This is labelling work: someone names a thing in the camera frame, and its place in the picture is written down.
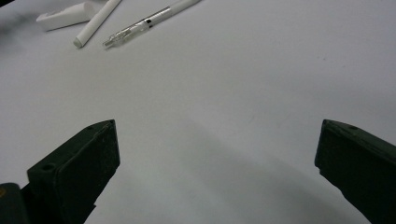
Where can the white eraser block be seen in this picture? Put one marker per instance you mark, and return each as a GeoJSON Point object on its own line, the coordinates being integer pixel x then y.
{"type": "Point", "coordinates": [62, 17]}

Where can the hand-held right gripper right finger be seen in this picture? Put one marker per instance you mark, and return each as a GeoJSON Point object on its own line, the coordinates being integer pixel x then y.
{"type": "Point", "coordinates": [361, 168]}

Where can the white cylindrical stick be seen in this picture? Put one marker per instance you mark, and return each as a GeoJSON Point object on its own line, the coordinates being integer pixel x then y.
{"type": "Point", "coordinates": [93, 24]}

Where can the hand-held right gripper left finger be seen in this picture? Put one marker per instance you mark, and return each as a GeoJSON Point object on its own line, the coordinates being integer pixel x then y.
{"type": "Point", "coordinates": [81, 168]}

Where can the clear white pen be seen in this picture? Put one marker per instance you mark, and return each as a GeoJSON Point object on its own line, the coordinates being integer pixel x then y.
{"type": "Point", "coordinates": [162, 14]}

